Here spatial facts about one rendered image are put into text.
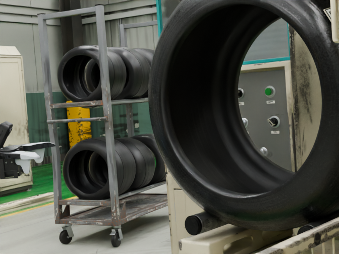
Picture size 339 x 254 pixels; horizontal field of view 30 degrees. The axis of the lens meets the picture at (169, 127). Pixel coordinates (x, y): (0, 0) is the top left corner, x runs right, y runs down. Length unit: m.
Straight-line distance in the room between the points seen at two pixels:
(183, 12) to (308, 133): 0.48
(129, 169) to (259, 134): 3.11
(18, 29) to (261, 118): 10.51
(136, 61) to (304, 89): 3.92
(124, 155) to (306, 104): 3.63
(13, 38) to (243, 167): 10.86
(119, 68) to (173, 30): 3.79
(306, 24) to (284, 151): 0.95
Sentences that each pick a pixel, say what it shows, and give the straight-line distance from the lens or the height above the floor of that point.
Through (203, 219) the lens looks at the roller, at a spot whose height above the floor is 0.91.
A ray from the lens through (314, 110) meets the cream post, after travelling 1.62.
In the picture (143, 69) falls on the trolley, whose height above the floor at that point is 1.42.
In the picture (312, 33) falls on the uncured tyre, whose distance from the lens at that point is 1.20.
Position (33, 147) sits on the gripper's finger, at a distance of 1.86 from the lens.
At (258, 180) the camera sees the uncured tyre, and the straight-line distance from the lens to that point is 1.58.
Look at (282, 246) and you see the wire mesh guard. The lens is 0.79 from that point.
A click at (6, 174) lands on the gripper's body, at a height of 1.00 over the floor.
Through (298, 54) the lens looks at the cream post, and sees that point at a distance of 1.64.
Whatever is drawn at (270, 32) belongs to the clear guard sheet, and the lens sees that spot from 2.08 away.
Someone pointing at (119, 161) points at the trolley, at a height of 0.68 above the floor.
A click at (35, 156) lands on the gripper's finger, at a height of 1.05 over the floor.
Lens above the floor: 1.19
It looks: 3 degrees down
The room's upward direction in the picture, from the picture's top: 4 degrees counter-clockwise
